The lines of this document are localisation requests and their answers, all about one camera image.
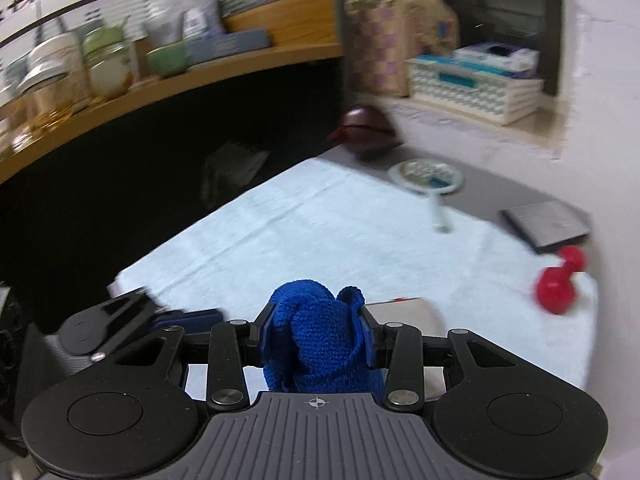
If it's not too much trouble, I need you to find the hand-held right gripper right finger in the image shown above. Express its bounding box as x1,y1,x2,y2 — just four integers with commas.
359,306,507,407

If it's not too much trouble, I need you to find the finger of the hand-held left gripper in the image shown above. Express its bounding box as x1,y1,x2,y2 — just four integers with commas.
59,287,224,362

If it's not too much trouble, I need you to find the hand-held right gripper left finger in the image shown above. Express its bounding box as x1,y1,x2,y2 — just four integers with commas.
114,305,275,407

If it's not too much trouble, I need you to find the blue knitted cloth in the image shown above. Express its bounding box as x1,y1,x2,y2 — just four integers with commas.
260,282,387,394

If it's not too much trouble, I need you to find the light blue towel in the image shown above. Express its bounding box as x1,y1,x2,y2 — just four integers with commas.
107,157,599,392

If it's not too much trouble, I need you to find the dark crumpled bag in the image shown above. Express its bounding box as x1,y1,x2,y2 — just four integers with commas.
199,141,272,203

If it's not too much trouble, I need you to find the red toy dumbbell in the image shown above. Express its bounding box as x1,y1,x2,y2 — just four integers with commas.
532,245,588,316

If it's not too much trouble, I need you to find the dark red round bowl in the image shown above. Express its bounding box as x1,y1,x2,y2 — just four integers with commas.
327,105,404,162

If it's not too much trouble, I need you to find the flat grey box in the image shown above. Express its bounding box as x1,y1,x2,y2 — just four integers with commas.
501,200,593,254

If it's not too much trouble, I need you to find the amber glass jar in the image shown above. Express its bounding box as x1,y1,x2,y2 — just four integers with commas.
0,94,67,162

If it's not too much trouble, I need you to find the wooden shelf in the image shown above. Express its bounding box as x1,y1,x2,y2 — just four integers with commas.
0,42,346,186

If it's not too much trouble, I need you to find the white lid jar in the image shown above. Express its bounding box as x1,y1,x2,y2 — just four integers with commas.
19,31,92,112

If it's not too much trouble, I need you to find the green lid glass jar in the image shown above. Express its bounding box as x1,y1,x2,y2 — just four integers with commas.
81,24,142,99

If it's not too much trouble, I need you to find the green bowl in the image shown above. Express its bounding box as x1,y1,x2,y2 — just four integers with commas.
145,44,194,79

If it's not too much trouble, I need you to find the white perforated basket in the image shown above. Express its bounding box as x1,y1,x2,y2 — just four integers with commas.
406,55,546,127

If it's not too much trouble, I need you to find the woven checkered tote bag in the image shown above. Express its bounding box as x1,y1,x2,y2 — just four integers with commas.
344,0,462,99

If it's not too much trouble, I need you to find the flat blue box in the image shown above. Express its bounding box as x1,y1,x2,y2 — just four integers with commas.
186,28,272,64

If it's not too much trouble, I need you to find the blue and white box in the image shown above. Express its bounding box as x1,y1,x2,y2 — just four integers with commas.
452,41,542,79

